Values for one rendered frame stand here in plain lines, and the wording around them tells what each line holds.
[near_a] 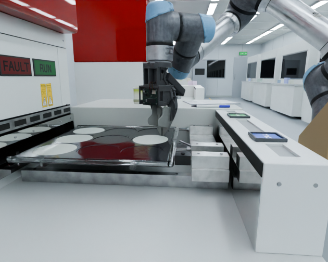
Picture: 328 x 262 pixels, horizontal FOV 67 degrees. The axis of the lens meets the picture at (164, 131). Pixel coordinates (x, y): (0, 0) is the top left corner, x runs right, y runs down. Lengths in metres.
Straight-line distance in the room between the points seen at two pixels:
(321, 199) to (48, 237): 0.41
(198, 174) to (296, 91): 6.64
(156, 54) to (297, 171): 0.46
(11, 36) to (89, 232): 0.51
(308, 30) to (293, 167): 0.68
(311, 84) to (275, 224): 0.71
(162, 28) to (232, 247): 0.53
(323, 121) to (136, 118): 0.60
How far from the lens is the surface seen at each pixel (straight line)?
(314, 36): 0.99
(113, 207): 0.52
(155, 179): 0.59
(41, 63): 0.83
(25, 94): 0.76
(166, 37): 0.69
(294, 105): 7.14
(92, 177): 0.62
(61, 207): 0.55
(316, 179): 0.39
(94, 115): 0.95
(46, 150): 0.66
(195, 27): 0.72
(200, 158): 0.54
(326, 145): 0.88
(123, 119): 0.92
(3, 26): 0.72
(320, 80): 1.02
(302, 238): 0.43
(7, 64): 0.71
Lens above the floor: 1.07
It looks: 12 degrees down
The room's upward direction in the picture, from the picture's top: straight up
